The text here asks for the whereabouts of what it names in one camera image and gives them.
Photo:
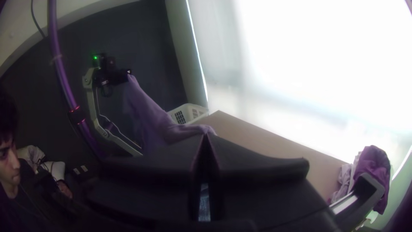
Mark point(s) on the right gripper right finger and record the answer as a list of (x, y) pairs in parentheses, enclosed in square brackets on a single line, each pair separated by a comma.
[(254, 167)]

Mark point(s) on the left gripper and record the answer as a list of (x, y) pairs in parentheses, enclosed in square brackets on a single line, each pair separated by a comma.
[(111, 75)]

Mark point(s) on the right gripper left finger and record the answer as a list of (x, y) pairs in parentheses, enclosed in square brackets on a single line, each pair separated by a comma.
[(167, 161)]

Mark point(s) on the dark t-shirt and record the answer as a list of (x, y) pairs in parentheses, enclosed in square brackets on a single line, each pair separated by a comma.
[(151, 119)]

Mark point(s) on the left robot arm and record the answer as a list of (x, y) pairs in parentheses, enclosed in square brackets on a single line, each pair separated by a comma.
[(96, 106)]

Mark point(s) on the white laundry basket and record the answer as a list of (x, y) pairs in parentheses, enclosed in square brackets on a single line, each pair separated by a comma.
[(188, 112)]

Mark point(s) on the heap of clothes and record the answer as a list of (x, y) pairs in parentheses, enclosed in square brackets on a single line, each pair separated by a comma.
[(370, 174)]

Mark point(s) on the person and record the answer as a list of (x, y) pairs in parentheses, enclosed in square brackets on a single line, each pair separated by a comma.
[(19, 190)]

